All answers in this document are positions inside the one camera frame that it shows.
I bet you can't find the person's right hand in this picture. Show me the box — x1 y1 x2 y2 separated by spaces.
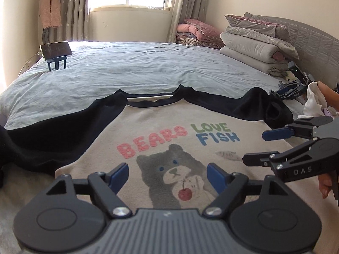
316 81 339 200

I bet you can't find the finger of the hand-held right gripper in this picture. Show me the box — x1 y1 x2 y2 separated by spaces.
262 116 335 141
242 138 330 183

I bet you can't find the grey quilted headboard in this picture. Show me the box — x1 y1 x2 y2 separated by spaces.
244 12 339 85

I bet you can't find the pink pillow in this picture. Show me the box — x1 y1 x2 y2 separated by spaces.
176 18 222 42

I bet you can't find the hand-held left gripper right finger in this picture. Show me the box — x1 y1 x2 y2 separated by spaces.
203 163 292 219

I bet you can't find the beige and black bear sweatshirt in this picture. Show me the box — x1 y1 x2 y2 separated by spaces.
0 84 294 209

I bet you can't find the grey star-patterned curtain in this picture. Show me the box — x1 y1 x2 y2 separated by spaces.
53 0 92 43
169 0 212 44

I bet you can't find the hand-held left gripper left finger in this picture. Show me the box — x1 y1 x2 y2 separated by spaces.
46 163 133 219

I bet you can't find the pink hanging jacket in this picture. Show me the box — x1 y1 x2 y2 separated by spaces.
40 0 62 29

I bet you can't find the pile of white clothes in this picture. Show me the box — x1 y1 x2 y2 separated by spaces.
297 81 327 119

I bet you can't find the black smartphone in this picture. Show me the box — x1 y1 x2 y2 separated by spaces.
40 41 72 60

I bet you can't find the phone charging cable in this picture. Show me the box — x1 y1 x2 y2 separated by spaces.
19 53 43 75

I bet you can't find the bed with grey sheet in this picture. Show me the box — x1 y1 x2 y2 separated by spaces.
0 41 339 254

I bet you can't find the blue phone stand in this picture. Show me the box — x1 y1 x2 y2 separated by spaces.
47 55 67 71

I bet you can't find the striped folded blanket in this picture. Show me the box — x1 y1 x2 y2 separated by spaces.
176 33 223 50

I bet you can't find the grey pillow with mauve trim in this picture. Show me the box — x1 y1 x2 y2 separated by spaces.
225 14 289 40

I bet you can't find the idle hand-held gripper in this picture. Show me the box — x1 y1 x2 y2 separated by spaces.
270 61 315 101

